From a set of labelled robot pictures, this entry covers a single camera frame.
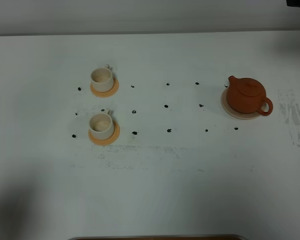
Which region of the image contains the brown clay teapot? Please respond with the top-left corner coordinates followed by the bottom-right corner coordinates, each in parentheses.
top-left (226, 75), bottom-right (273, 116)

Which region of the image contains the cream teapot saucer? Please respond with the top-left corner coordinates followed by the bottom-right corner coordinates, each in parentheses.
top-left (221, 88), bottom-right (261, 120)

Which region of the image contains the near orange coaster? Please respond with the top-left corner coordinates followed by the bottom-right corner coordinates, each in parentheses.
top-left (88, 121), bottom-right (120, 146)

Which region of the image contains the orange coaster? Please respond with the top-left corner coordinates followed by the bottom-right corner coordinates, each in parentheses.
top-left (88, 121), bottom-right (120, 146)
top-left (90, 78), bottom-right (119, 98)

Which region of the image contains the far orange coaster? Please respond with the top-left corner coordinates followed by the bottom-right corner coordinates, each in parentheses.
top-left (90, 78), bottom-right (119, 98)

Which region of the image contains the near white teacup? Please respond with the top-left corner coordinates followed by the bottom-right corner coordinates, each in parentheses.
top-left (89, 108), bottom-right (115, 141)

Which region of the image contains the white teacup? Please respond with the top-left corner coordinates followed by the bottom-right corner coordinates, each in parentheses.
top-left (90, 64), bottom-right (114, 93)
top-left (89, 108), bottom-right (115, 141)

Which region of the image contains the far white teacup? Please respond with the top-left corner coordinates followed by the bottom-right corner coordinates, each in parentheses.
top-left (90, 64), bottom-right (114, 93)

